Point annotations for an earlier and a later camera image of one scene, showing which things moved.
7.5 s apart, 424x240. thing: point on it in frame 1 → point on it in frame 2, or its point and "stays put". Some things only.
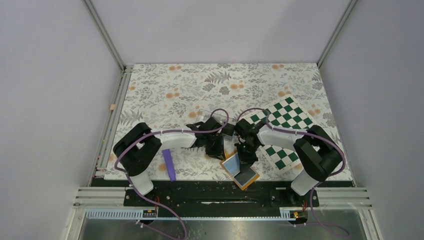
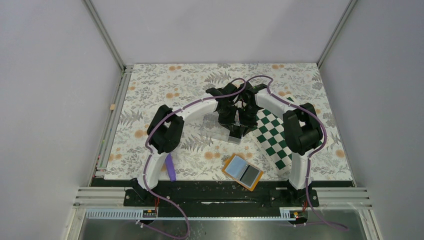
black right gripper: x=246 y=162 → x=249 y=125
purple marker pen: x=169 y=164 stays put
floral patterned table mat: x=166 y=97 stays put
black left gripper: x=218 y=153 → x=229 y=123
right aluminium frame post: x=351 y=4 stays put
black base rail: x=221 y=199 stays put
